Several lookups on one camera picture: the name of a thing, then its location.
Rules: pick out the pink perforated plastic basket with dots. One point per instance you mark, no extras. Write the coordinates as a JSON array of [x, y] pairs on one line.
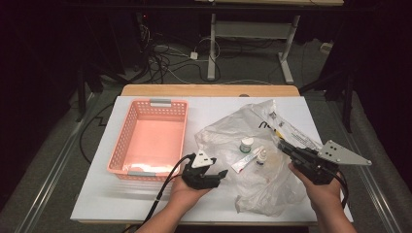
[[155, 142]]

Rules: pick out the person's left hand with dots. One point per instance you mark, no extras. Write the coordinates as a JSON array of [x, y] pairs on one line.
[[186, 197]]

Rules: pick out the black metal stand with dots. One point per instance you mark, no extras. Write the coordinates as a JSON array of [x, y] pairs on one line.
[[348, 103], [81, 97]]

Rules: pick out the white table frame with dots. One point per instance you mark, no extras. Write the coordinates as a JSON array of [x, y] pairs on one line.
[[252, 29]]

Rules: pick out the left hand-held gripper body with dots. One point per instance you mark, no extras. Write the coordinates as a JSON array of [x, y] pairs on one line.
[[197, 178]]

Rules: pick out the translucent white plastic bag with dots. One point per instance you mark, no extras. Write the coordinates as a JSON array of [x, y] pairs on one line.
[[226, 136]]

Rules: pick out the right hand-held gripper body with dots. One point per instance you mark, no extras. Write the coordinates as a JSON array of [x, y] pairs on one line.
[[340, 153]]

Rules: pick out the person's right hand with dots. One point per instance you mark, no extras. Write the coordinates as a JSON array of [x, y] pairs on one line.
[[324, 195]]

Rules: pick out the metal floor rail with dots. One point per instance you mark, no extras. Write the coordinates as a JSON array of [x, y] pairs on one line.
[[58, 163], [379, 197]]

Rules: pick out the white table mat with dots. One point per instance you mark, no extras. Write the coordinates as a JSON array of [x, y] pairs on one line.
[[210, 110]]

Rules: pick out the dark equipment rack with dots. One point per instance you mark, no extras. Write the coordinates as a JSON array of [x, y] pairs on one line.
[[142, 29]]

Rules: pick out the small white dropper bottle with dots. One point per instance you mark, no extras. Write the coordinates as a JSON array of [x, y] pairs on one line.
[[261, 158]]

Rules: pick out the white and red ointment tube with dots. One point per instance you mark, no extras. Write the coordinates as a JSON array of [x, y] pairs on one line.
[[244, 161]]

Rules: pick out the white-lidded small jar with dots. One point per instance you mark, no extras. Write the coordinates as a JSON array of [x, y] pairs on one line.
[[247, 144]]

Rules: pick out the white power adapter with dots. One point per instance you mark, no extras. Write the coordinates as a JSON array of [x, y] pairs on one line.
[[194, 55]]

